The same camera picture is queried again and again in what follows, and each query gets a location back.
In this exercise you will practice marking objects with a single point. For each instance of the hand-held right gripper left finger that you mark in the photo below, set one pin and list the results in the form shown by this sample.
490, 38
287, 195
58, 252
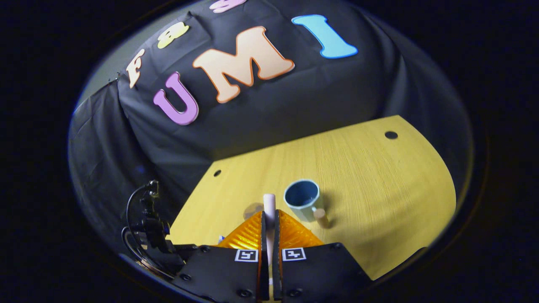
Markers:
263, 235

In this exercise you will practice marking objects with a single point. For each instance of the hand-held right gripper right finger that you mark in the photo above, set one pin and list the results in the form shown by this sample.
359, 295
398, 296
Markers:
276, 240

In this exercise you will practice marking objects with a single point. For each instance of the round brown coaster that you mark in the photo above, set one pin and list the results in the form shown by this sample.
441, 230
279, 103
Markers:
252, 209

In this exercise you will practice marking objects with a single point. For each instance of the white pink toothbrush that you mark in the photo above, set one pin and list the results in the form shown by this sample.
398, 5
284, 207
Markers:
269, 206

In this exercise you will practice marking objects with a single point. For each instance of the wooden desktop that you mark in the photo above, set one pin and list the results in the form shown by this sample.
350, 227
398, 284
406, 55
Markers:
379, 189

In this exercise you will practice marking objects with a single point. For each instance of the black backdrop cloth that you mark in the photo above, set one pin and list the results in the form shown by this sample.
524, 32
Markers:
273, 118

